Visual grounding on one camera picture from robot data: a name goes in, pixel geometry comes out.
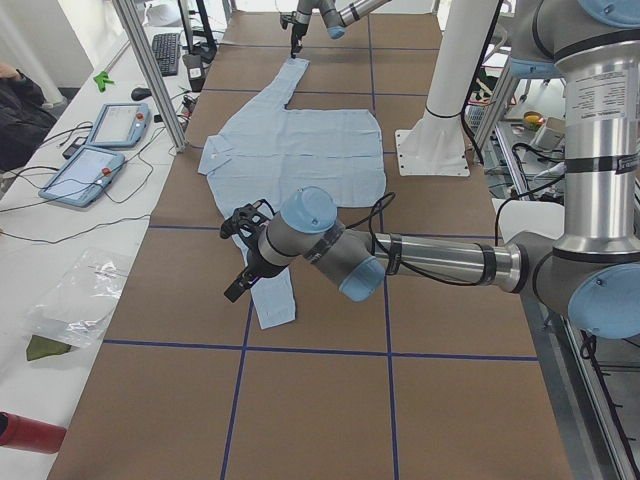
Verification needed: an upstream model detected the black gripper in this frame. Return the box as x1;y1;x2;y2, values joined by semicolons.
224;252;280;302
291;23;306;59

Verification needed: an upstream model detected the light blue button shirt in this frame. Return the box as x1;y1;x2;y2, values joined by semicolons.
198;58;386;329

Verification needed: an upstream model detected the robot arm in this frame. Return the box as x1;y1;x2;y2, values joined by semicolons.
280;0;387;58
221;1;639;339

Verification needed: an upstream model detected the person in dark clothes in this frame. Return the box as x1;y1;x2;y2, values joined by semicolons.
0;62;57;172

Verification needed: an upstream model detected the black keyboard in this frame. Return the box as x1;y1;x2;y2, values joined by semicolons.
151;32;181;77

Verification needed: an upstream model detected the clear plastic bag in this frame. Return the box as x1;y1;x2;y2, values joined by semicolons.
26;248;133;348

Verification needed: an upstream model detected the black computer mouse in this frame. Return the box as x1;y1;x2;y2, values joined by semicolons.
130;87;152;101

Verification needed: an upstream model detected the blue teach pendant far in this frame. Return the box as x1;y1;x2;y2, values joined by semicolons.
86;102;150;149

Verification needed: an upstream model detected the blue teach pendant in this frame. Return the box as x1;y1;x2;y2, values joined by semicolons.
86;102;150;149
38;146;125;207

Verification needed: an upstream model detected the blue teach pendant near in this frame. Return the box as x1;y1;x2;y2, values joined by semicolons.
38;146;125;207

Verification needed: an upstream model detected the green plastic clamp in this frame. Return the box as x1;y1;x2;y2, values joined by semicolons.
93;71;114;93

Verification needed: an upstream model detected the green cloth piece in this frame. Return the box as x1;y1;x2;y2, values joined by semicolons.
25;335;72;362

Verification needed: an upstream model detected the red bottle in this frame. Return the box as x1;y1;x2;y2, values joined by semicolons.
1;412;67;454

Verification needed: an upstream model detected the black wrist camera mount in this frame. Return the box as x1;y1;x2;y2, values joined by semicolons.
220;199;276;239

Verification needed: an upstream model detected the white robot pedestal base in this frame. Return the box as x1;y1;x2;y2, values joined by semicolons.
396;0;501;177

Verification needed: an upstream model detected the aluminium frame post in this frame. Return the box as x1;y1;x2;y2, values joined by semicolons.
113;0;187;153

